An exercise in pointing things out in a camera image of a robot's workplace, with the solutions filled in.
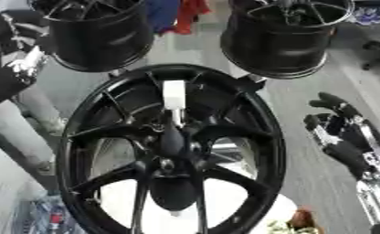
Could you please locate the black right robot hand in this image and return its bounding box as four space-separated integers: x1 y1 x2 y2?
301 91 380 181

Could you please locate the black spoked wheel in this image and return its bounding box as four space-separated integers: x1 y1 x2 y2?
56 63 288 234

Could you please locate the black wheel rim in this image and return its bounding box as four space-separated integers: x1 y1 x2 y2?
25 0 157 73
218 0 356 80

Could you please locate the white pin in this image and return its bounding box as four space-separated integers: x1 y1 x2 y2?
161 80 189 129

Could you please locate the red cloth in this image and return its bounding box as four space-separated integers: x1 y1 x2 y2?
167 0 213 36

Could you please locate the blue cloth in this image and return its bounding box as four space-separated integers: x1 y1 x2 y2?
143 0 183 34

